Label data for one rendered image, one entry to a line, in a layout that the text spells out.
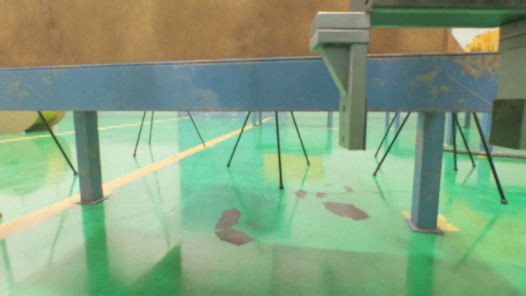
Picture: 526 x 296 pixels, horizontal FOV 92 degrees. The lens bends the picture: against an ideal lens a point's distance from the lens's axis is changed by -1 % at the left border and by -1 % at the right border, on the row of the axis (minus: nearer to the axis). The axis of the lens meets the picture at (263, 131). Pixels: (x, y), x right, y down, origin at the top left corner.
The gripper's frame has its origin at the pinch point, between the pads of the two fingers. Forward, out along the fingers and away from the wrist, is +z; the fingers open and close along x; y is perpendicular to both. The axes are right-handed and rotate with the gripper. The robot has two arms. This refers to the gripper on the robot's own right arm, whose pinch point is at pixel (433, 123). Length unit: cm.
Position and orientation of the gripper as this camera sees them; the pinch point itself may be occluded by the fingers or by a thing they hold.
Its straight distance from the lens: 25.2
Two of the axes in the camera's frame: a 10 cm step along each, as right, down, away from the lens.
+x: 10.0, 0.0, 0.1
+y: 0.1, 1.1, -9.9
